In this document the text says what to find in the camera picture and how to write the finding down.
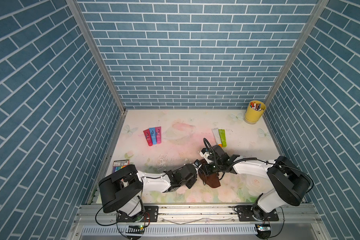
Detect brown cloth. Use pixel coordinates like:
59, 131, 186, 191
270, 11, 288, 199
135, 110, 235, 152
198, 160, 221, 189

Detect green toothpaste tube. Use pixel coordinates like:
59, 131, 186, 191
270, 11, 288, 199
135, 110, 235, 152
219, 129, 227, 148

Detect white orange-cap toothpaste tube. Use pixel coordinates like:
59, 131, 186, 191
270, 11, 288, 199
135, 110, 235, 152
212, 128, 223, 147

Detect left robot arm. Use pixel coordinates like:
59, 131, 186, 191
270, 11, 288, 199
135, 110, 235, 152
99, 164, 198, 218

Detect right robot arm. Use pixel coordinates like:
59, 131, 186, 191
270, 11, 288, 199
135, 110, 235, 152
199, 145, 313, 215

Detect magenta toothpaste tube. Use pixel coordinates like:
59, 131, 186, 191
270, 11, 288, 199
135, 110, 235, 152
155, 127, 162, 144

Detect blue toothpaste tube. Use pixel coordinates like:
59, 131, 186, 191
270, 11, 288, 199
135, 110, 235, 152
149, 128, 157, 145

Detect red toothpaste tube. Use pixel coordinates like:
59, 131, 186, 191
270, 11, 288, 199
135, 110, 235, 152
143, 129, 153, 146

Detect yellow cup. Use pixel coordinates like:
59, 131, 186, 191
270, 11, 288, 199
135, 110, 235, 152
244, 100, 267, 125

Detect pens in cup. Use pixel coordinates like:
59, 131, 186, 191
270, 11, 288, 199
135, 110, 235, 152
250, 102, 262, 112

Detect colourful card on table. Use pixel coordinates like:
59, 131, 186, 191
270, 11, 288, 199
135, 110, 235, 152
112, 160, 130, 173

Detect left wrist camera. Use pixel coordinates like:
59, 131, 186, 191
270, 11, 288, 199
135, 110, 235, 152
194, 160, 202, 168

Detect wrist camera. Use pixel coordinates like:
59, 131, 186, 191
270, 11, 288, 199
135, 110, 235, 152
194, 160, 202, 168
200, 138, 216, 163

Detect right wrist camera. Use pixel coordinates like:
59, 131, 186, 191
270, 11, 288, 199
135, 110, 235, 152
200, 138, 216, 163

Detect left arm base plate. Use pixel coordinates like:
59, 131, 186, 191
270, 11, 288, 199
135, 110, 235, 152
117, 206, 159, 223

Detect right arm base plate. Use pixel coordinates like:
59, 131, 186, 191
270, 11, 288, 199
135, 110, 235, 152
234, 205, 279, 222

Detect aluminium front rail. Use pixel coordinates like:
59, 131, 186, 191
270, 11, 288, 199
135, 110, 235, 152
74, 203, 322, 226

